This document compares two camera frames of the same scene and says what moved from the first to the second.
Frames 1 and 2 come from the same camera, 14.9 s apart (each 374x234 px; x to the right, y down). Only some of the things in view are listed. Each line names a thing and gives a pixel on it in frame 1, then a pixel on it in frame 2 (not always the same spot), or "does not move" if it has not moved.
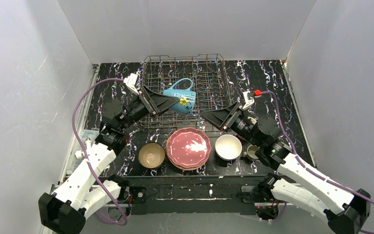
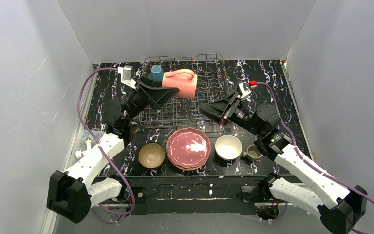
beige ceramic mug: x=251 y=152 does not move
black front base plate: x=191 y=195 does not move
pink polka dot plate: x=188 y=147 does not move
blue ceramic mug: x=186 y=97 → x=157 y=73
